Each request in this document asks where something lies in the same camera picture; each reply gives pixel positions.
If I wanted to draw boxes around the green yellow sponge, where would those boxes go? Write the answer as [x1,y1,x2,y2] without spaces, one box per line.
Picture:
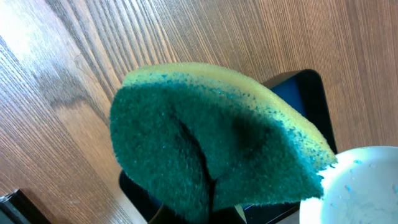
[109,63,336,223]

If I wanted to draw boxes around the blue water tray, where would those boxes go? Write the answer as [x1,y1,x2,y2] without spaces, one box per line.
[119,69,338,223]

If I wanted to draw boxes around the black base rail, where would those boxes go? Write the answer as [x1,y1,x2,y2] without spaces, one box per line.
[1,189,50,224]

